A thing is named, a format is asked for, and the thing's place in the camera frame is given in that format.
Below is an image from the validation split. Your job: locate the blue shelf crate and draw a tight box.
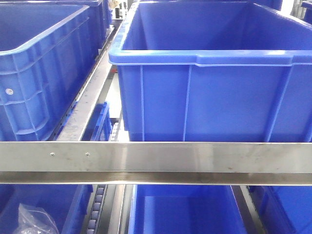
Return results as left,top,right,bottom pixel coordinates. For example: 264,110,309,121
109,0,312,142
0,0,107,141
252,0,312,23

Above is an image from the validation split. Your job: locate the blue shelf crate left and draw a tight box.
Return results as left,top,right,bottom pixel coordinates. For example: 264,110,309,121
0,0,107,141

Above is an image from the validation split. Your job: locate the blue lower bin middle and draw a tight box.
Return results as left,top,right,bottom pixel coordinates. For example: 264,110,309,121
128,185,247,234

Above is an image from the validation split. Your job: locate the blue shelf crate middle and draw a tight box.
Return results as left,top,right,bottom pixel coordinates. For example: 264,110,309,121
109,0,312,142

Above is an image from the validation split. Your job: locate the blue shelf crate right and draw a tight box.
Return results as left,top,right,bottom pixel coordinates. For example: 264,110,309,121
252,0,312,23

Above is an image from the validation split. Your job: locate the blue lower bin left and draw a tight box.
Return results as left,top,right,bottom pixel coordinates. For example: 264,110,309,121
0,184,93,234

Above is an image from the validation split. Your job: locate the clear plastic bag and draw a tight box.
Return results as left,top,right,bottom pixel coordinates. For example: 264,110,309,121
13,203,59,234

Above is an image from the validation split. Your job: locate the stainless steel shelf rail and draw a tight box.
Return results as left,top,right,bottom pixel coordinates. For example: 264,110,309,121
0,141,312,186

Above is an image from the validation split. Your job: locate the blue bin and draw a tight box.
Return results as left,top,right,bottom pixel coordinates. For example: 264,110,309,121
249,186,312,234
128,185,247,234
0,184,93,234

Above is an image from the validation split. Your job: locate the roller conveyor track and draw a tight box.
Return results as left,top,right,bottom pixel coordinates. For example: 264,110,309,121
86,185,106,234

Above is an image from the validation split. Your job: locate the blue lower bin right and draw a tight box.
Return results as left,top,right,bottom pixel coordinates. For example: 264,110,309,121
249,186,312,234

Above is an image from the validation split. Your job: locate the steel shelf divider rail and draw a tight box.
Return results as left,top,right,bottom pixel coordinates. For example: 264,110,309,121
49,13,127,141

